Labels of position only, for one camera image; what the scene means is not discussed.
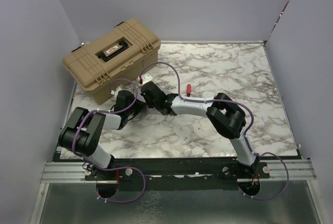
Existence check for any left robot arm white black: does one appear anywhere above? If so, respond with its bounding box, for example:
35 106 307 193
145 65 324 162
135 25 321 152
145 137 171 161
58 90 146 180

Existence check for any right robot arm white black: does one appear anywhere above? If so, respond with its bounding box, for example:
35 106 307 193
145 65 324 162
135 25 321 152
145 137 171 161
140 81 260 178

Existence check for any tan plastic tool case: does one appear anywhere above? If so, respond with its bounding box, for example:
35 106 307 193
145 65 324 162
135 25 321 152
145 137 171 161
62 19 161 105

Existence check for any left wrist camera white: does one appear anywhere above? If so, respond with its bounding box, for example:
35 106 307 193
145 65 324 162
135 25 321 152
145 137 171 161
110 85 124 97

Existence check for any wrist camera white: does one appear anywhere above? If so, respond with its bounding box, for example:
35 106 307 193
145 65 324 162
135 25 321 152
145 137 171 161
138 73 153 84
110 85 124 97

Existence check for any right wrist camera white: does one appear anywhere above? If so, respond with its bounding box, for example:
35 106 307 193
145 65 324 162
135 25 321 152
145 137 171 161
138 73 153 84

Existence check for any red handled screwdriver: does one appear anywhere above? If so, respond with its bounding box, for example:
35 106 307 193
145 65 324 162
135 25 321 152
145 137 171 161
186 84 191 97

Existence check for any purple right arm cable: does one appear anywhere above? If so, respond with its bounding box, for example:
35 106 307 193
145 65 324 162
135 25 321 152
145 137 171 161
142 62 290 201

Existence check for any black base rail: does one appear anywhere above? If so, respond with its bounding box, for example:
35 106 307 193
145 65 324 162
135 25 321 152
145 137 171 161
83 157 270 192

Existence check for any aluminium extrusion frame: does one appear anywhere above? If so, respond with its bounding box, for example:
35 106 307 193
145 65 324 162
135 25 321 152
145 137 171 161
39 161 97 184

